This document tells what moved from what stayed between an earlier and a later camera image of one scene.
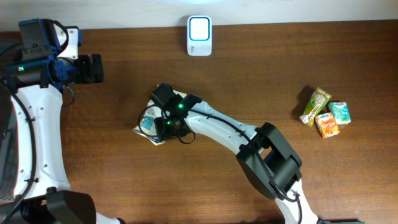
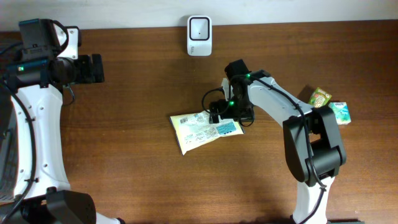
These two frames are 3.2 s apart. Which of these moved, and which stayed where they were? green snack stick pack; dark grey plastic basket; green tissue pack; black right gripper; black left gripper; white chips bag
Moved: black right gripper; white chips bag
Stayed: green snack stick pack; green tissue pack; black left gripper; dark grey plastic basket
